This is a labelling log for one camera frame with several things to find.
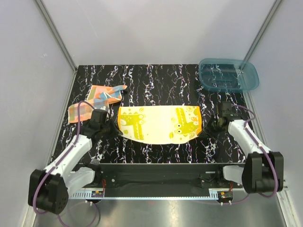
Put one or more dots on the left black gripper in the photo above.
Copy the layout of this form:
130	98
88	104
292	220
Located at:
115	132

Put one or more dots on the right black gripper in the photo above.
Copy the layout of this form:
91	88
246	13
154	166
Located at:
207	131

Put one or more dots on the yellow crocodile towel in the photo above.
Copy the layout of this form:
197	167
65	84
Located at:
160	125

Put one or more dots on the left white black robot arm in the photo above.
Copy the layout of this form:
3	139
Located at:
66	160

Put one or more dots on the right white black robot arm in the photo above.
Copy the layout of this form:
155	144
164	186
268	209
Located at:
263	171

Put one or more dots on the orange blue patterned towel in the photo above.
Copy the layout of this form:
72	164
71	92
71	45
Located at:
100	97

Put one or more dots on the blue transparent plastic bin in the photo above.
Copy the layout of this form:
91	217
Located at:
227	75

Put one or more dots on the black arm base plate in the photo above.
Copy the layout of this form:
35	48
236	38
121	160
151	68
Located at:
161	181

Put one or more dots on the aluminium rail with slots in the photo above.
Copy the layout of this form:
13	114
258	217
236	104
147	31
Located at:
48	191

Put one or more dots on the left aluminium frame post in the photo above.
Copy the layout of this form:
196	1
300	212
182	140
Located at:
51	25

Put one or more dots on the aluminium frame post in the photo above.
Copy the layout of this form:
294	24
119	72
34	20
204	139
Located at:
51	25
265	24

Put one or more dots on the right aluminium frame post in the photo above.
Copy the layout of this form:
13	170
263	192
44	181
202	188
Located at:
265	24

